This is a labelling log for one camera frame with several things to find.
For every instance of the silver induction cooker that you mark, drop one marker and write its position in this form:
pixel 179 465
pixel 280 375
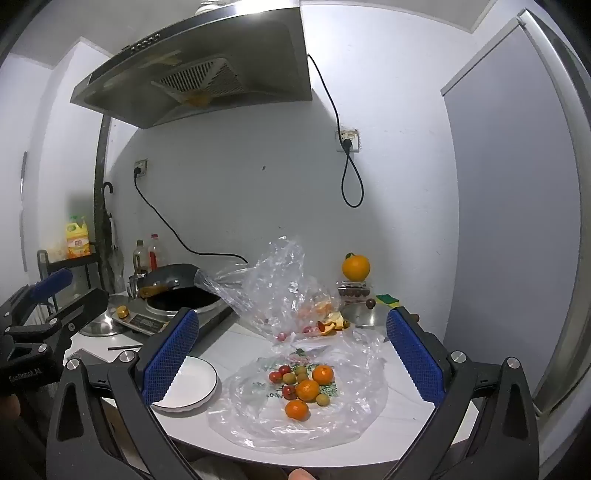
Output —
pixel 152 323

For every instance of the green printed plastic bag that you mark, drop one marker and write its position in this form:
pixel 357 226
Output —
pixel 258 415

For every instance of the green and yellow sponge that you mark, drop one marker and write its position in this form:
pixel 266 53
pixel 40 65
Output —
pixel 388 300

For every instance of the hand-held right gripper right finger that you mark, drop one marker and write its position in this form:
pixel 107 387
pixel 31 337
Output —
pixel 415 355

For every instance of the white wall socket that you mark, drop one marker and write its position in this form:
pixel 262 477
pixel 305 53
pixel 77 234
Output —
pixel 141 165
pixel 351 136

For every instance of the clear crumpled plastic bag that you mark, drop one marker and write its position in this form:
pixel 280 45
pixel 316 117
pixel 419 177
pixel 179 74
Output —
pixel 272 286

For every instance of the red tomato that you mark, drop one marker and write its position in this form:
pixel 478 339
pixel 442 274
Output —
pixel 285 369
pixel 289 392
pixel 275 376

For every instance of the red cap bottle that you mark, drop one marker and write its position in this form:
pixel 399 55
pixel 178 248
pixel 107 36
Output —
pixel 154 254

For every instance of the tangerine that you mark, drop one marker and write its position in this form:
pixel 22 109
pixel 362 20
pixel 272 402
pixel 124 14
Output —
pixel 296 409
pixel 322 374
pixel 307 390

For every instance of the steel cup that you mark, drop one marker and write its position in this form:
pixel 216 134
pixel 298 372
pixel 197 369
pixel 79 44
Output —
pixel 134 286

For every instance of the white plate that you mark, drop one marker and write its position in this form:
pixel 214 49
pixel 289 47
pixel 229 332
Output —
pixel 194 383

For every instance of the black chopstick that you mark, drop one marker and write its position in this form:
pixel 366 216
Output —
pixel 124 347

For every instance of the black shelf rack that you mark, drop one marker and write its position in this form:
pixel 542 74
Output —
pixel 69 260

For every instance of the stainless steel range hood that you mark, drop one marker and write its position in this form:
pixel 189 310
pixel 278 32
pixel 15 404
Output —
pixel 207 46

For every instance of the steel lid with brown knob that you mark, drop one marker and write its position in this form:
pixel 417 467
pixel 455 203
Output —
pixel 364 316

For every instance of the orange peel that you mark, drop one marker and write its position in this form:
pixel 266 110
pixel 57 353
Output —
pixel 333 323

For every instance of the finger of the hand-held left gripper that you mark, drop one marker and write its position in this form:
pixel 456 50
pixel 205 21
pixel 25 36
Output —
pixel 78 309
pixel 51 281

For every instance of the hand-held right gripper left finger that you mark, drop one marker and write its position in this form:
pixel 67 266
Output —
pixel 168 355

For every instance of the yellow detergent bottle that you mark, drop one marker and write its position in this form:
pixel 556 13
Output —
pixel 77 242

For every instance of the large orange with leaf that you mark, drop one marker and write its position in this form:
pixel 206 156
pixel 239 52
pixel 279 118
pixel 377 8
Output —
pixel 356 267

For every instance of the white refrigerator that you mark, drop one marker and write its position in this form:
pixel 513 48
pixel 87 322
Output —
pixel 508 207

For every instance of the black umbrella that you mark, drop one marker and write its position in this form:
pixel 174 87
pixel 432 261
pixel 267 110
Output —
pixel 111 258

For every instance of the pile of dark red fruits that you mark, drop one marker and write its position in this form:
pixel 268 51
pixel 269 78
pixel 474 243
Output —
pixel 353 291

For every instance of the dark oil bottle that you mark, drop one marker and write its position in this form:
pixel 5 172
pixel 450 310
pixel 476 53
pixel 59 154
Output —
pixel 140 261

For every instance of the plain steel pot lid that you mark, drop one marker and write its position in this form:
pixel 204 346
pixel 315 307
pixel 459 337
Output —
pixel 97 325

